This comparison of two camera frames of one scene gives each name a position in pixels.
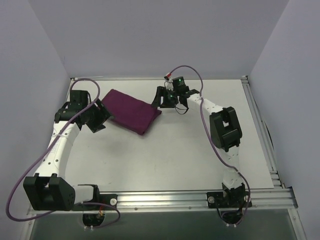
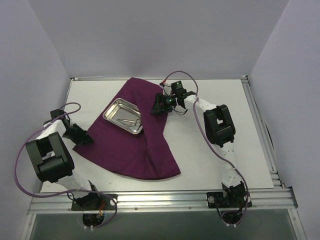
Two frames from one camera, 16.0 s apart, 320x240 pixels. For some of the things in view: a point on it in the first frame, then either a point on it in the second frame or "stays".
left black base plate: (111, 199) stays
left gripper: (97, 116) → (78, 135)
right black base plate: (217, 200) stays
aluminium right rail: (277, 179) stays
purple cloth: (133, 114) → (149, 154)
